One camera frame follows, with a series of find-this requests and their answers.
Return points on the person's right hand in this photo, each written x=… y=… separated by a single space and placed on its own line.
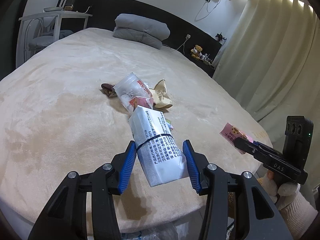
x=287 y=192

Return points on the cream curtain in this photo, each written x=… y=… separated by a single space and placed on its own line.
x=270 y=55

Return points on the person's right forearm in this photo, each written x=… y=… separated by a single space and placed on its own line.
x=300 y=217

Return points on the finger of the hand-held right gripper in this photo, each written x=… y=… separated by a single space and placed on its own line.
x=246 y=148
x=268 y=150

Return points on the brown snack wrapper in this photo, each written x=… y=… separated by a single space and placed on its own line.
x=108 y=90

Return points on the small bottles on shelf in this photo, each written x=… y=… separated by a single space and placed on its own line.
x=207 y=59

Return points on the small pastel wrapper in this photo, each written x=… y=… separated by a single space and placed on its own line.
x=170 y=125

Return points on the pink crumpled wrapper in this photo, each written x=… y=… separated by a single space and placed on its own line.
x=142 y=102

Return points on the white side table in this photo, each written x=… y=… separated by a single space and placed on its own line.
x=72 y=15

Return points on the white metal chair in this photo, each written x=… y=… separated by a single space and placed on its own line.
x=40 y=41

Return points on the beige bed blanket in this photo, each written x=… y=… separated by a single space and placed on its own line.
x=62 y=92

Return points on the grey pillow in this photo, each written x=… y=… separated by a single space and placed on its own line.
x=135 y=38
x=142 y=26

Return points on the white tissue pack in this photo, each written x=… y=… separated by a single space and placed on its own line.
x=157 y=150

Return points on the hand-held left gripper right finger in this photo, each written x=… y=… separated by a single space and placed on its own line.
x=191 y=165

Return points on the clear plastic bag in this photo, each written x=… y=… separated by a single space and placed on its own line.
x=130 y=87

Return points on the black headboard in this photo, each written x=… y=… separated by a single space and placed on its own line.
x=105 y=12

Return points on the brown teddy bear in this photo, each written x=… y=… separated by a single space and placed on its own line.
x=197 y=52

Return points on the grey shallow dish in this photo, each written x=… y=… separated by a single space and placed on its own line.
x=52 y=9

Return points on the pink cookie wrapper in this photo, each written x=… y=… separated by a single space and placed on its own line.
x=231 y=131

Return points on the black figurine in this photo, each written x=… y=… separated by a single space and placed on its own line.
x=220 y=37

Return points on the beige crumpled wrapper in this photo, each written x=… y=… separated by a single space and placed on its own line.
x=161 y=95

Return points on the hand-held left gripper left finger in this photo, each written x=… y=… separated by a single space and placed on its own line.
x=127 y=165

